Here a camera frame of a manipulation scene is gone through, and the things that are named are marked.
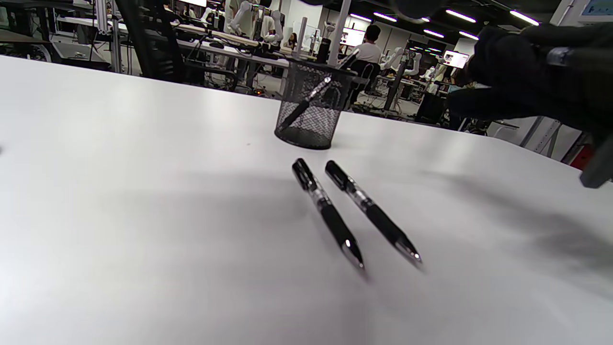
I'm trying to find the person's left hand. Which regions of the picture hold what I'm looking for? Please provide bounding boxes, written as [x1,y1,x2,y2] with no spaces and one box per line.
[389,0,448,21]

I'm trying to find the person's right hand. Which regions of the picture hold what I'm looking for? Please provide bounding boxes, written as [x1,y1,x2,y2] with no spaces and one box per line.
[448,22,613,144]

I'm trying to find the rows of ceiling light strips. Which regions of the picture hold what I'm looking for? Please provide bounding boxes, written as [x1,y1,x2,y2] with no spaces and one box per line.
[349,7,541,54]

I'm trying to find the lit computer monitor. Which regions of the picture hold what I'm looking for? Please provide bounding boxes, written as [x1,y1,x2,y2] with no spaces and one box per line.
[342,27,366,47]
[443,50,470,69]

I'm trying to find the grey metal shelf rack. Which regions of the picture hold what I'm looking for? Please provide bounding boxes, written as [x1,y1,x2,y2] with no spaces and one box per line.
[520,115,594,163]

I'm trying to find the red box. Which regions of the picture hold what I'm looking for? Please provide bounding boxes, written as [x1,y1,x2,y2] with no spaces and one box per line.
[570,144,595,169]

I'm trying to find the black mesh pen holder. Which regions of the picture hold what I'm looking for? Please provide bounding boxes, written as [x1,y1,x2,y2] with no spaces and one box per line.
[274,57,358,150]

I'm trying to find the black mesh office chair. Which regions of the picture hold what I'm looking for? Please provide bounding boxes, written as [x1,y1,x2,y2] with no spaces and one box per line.
[114,0,238,92]

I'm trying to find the black keyboard stand tray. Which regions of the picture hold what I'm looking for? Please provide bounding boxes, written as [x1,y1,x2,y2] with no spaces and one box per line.
[0,0,94,12]

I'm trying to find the white wall control panel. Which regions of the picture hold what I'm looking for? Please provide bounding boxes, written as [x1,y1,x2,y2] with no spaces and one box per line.
[577,0,613,24]

